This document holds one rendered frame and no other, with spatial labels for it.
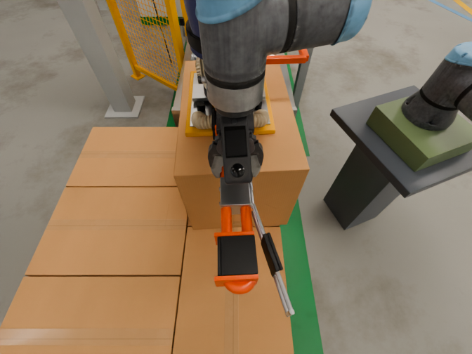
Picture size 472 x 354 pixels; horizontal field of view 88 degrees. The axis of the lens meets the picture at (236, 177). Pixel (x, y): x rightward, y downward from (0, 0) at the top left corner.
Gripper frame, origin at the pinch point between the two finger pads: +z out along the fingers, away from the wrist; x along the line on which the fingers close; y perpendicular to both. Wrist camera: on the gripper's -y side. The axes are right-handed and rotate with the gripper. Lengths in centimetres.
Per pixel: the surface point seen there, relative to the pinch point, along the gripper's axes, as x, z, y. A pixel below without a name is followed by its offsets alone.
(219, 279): 3.3, -3.1, -22.4
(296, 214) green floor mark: -41, 107, 41
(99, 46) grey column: 94, 45, 147
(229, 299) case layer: 3, 52, -18
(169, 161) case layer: 33, 52, 46
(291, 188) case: -18.4, 22.8, 10.6
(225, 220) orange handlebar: 2.3, -1.7, -11.4
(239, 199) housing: -0.6, -2.2, -7.1
